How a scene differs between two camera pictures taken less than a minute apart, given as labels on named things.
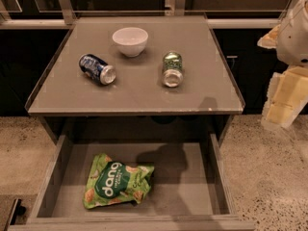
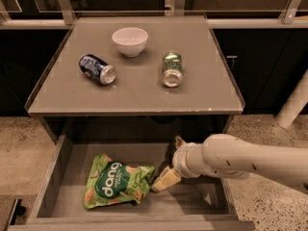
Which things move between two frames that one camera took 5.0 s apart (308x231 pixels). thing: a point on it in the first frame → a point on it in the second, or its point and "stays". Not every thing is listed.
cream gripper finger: x=286 y=96 → x=167 y=179
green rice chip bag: x=111 y=182 stays
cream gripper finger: x=269 y=39 → x=179 y=141
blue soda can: x=93 y=67 stays
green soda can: x=172 y=69 stays
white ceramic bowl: x=131 y=40 stays
